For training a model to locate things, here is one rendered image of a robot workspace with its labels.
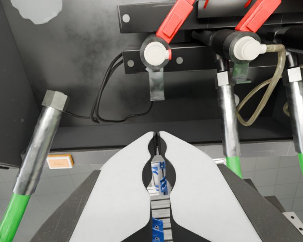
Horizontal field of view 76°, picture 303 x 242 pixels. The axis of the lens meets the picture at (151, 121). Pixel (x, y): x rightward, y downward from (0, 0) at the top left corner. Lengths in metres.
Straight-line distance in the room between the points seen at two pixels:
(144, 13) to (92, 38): 0.20
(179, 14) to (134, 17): 0.12
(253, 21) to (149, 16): 0.15
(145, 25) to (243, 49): 0.17
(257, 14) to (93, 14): 0.35
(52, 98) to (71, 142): 0.31
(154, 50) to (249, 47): 0.08
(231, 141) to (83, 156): 0.33
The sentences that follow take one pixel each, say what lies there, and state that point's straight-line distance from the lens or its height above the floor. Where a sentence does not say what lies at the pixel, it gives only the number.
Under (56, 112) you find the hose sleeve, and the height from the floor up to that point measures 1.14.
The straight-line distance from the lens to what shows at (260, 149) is 0.49.
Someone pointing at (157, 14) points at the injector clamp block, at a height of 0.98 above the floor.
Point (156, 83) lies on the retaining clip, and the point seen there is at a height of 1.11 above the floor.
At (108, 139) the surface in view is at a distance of 0.48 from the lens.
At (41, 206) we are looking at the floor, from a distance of 2.32.
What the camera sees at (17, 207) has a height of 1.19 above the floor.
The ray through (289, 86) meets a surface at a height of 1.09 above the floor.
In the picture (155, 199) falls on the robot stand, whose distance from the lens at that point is 0.93.
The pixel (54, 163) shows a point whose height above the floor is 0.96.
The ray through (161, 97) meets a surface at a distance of 0.19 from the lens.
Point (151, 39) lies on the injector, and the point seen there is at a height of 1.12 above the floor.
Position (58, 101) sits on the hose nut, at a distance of 0.20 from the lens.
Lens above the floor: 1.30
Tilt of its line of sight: 63 degrees down
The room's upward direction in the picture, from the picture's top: 180 degrees clockwise
